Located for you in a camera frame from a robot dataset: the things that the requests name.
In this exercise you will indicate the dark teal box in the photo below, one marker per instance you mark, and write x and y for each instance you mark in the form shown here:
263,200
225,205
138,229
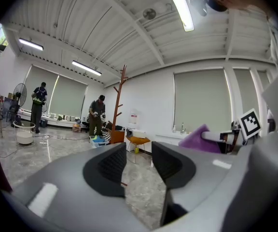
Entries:
44,123

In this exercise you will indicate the round ceiling fan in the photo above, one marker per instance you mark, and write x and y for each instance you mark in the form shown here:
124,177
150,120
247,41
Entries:
149,14

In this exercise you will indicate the black standing fan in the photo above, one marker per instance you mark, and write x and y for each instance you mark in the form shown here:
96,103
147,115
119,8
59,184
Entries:
20,93

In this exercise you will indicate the white rectangular box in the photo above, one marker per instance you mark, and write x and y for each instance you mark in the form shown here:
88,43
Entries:
139,134

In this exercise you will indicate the white swivel chair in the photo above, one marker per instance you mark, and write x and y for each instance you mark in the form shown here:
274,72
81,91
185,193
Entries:
86,120

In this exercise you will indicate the black head-worn camera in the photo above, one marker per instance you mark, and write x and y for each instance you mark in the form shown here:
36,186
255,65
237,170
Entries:
198,4

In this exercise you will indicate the row of small bench items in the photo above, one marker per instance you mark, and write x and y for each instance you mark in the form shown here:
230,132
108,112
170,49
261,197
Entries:
64,117

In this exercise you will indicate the white soap pump bottle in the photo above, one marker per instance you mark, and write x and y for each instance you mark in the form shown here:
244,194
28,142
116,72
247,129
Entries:
174,129

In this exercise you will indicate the chrome faucet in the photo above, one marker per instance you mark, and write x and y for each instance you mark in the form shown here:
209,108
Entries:
183,128

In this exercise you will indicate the long white low bench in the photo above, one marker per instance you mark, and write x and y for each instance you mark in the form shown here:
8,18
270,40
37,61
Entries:
32,117

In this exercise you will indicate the small yellow green toy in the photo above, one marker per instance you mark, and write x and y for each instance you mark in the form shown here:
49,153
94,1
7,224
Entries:
136,150

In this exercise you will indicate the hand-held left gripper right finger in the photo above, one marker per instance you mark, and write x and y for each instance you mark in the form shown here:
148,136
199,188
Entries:
197,175

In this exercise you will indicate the purple cloth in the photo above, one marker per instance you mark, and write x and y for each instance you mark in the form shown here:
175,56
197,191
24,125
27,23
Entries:
197,140

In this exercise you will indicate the wooden coat rack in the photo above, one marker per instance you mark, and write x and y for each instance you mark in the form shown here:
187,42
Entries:
117,110

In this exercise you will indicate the clear plastic storage bin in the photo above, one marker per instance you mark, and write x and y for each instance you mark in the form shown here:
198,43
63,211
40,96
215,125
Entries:
99,142

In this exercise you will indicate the person's grey hoodie torso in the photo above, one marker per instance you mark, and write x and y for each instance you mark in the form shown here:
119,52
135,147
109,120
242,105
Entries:
269,182

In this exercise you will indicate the white sink cabinet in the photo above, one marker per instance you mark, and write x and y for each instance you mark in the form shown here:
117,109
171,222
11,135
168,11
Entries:
168,138

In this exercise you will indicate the white tube ceiling light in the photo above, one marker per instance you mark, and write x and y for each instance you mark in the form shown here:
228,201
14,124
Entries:
31,44
180,6
87,68

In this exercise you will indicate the black white striped blanket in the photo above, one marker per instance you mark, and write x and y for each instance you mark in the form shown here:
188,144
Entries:
106,134

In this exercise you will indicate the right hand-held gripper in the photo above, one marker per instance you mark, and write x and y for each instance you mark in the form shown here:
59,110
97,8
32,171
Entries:
250,123

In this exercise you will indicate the cardboard box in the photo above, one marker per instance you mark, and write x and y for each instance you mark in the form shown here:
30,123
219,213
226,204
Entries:
76,128

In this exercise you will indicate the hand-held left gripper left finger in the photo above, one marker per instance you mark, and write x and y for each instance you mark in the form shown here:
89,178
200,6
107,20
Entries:
64,192

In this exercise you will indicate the grey roller blind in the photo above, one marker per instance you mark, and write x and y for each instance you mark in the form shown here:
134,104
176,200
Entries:
32,81
246,93
264,80
69,98
201,98

